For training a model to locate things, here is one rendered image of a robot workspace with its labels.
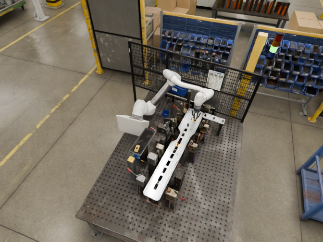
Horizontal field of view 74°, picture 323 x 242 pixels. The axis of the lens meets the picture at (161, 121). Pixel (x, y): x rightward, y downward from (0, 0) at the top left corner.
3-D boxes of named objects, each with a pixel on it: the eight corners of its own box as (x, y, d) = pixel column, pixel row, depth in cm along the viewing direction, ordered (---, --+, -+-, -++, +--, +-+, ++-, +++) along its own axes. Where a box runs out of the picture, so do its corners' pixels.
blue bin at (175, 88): (182, 97, 308) (183, 90, 299) (165, 89, 320) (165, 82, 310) (188, 91, 318) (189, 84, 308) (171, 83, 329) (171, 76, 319)
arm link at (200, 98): (198, 107, 254) (205, 103, 260) (200, 98, 243) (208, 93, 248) (192, 102, 260) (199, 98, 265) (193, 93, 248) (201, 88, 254)
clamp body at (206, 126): (204, 145, 292) (208, 129, 266) (196, 142, 296) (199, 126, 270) (206, 140, 298) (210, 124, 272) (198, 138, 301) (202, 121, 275)
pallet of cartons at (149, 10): (168, 64, 546) (170, 23, 469) (138, 59, 559) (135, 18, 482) (178, 42, 625) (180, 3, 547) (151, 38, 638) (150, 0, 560)
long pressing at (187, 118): (160, 203, 209) (160, 202, 208) (141, 193, 216) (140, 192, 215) (204, 113, 293) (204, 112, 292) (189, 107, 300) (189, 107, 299)
